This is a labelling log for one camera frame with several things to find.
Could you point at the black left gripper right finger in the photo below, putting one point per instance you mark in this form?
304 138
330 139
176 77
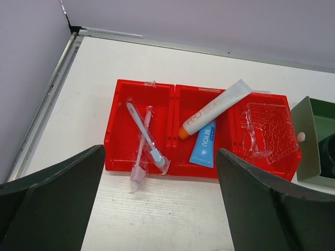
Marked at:
266 212

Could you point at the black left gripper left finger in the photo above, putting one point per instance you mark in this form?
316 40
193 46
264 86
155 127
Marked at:
50 209

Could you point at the clear textured holder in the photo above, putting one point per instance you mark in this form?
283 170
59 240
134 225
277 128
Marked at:
269 133

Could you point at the red compartment bin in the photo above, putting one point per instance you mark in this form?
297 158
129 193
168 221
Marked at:
171 106

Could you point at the blue toothpaste tube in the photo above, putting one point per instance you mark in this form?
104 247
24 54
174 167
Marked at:
203 152

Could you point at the green plastic bin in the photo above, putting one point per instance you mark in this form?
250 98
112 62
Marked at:
313 121

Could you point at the dark green mug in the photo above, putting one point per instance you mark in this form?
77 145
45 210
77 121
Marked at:
326 154

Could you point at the blue wrapped toothbrush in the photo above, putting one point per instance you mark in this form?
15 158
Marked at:
154 152

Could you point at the pink wrapped toothbrush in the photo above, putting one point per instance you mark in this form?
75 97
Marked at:
139 170

